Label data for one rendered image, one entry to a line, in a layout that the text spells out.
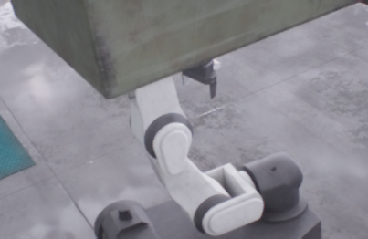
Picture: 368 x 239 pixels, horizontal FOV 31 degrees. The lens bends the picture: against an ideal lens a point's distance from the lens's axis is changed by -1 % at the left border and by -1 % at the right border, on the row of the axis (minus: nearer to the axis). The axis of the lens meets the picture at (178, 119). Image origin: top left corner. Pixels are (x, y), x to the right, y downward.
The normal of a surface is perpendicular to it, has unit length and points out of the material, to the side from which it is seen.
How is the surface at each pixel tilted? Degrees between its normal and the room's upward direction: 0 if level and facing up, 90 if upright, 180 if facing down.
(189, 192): 90
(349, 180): 0
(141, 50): 87
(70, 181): 0
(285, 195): 90
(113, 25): 87
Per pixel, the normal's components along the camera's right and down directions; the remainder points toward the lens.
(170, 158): 0.40, 0.44
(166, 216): -0.14, -0.84
